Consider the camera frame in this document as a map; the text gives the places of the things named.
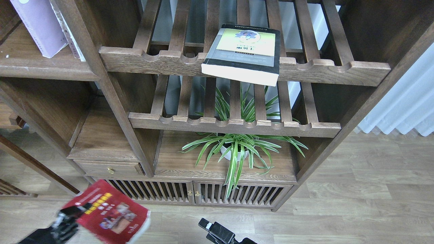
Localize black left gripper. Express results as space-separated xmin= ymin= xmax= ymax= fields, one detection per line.
xmin=18 ymin=203 xmax=92 ymax=244

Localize dark wooden bookshelf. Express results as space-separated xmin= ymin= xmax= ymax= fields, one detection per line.
xmin=1 ymin=0 xmax=433 ymax=211

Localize yellow and black book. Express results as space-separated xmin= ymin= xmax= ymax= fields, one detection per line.
xmin=201 ymin=24 xmax=280 ymax=86

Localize white plant pot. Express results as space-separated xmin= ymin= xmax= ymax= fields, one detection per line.
xmin=220 ymin=142 xmax=249 ymax=161

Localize upright books on left shelf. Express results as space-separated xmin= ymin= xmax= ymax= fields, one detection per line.
xmin=50 ymin=0 xmax=86 ymax=62

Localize green spider plant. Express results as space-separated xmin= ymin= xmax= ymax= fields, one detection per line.
xmin=179 ymin=85 xmax=308 ymax=200

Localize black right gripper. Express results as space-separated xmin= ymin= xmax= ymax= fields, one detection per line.
xmin=198 ymin=218 xmax=257 ymax=244

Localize red cover book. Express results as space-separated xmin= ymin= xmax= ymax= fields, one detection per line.
xmin=62 ymin=180 xmax=151 ymax=244

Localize white and purple book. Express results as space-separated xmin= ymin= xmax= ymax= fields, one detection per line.
xmin=11 ymin=0 xmax=68 ymax=58

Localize white curtain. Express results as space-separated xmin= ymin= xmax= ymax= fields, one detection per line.
xmin=356 ymin=45 xmax=434 ymax=137

